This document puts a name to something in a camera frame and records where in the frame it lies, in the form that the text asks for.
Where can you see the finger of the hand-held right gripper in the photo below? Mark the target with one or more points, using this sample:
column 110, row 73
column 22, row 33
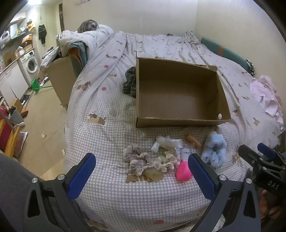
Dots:
column 267, row 150
column 249, row 155

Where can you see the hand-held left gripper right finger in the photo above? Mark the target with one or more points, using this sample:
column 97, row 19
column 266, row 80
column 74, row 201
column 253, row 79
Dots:
column 201, row 177

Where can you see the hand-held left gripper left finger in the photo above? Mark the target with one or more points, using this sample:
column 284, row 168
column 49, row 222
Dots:
column 81, row 177

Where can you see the pink rubber toy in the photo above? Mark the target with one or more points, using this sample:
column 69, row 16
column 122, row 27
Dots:
column 183, row 173

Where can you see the clear plastic packet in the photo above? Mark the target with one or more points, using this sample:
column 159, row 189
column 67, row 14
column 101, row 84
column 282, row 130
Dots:
column 186, row 154

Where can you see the blue fluffy cloth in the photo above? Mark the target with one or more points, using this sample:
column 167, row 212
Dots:
column 214, row 151

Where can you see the cream scrunchie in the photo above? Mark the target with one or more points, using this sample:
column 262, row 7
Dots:
column 166, row 162

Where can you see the white plastic wrapper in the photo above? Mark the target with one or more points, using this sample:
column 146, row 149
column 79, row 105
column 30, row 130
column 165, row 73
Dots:
column 166, row 142

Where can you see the beige scrunchie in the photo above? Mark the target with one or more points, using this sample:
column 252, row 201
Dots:
column 138, row 159

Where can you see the cardboard box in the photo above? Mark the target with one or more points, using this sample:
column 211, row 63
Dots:
column 176, row 96

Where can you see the person's right hand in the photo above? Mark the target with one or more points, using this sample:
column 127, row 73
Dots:
column 272, row 207

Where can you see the orange brown tube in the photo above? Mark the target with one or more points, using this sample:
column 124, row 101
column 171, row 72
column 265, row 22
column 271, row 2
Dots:
column 194, row 141

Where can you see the checked printed bedspread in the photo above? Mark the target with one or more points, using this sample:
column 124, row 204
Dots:
column 107, row 138

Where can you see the pink cloth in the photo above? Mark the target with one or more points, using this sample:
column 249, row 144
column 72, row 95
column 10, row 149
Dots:
column 265, row 96

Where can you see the grey bucket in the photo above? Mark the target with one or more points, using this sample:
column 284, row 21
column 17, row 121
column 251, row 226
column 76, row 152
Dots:
column 16, row 116

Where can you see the brown bedside cabinet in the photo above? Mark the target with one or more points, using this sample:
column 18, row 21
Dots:
column 62, row 80

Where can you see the green dustpan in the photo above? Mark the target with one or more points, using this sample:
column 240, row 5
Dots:
column 35, row 84

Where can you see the teal bolster pillow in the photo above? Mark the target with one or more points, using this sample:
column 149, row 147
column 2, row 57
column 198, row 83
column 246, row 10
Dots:
column 228, row 52

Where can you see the dark striped cloth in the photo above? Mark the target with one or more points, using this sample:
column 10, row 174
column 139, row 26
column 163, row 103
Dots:
column 130, row 83

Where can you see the white kitchen cabinet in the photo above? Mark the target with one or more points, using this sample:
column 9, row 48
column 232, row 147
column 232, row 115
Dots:
column 11, row 82

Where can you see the white washing machine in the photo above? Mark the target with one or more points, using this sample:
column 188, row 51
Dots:
column 30, row 64

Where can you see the white printed duvet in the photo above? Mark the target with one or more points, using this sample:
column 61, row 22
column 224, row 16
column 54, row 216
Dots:
column 89, row 39

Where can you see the dark hanging garment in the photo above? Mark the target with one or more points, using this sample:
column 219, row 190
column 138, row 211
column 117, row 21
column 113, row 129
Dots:
column 42, row 33

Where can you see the grey striped pillow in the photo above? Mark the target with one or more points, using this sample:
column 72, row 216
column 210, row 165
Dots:
column 88, row 26

